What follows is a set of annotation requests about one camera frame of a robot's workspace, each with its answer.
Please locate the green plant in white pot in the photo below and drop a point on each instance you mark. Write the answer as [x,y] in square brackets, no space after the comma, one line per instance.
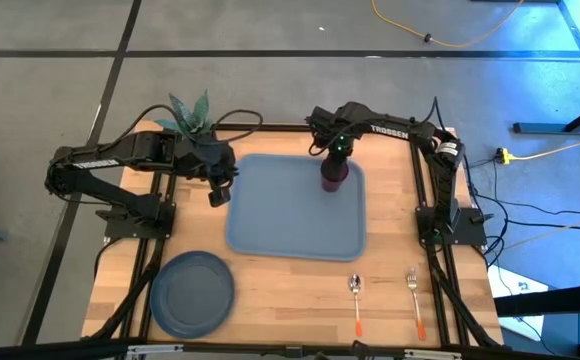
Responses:
[192,117]

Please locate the dark blue round plate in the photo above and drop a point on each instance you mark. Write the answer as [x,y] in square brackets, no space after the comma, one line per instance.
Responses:
[192,295]

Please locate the silver metal bracket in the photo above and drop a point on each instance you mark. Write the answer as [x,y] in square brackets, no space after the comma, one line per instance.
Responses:
[155,349]
[432,354]

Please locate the dark metal stand frame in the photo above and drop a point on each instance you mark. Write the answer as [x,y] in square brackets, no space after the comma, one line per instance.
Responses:
[545,128]

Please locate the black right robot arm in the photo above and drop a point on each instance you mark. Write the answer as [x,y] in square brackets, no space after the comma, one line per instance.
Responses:
[390,131]

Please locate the blue plastic tray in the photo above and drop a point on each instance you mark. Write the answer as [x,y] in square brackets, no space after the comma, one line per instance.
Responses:
[280,215]

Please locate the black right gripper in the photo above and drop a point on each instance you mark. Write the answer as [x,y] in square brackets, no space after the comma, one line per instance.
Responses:
[339,147]

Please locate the white paper sheet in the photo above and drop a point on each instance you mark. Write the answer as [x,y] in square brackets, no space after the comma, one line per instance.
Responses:
[505,280]

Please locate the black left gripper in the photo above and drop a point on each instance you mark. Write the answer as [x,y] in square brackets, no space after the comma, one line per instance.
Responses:
[215,160]

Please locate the black rig beam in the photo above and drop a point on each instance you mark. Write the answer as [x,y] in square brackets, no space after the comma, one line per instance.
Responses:
[45,350]

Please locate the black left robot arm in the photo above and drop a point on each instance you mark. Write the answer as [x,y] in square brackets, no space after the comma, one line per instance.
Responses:
[95,162]

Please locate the red faceted plastic cup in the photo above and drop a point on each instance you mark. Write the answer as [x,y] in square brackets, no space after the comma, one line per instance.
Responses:
[334,181]

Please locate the black furniture beam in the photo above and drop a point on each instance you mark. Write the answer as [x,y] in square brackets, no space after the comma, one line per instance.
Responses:
[570,299]

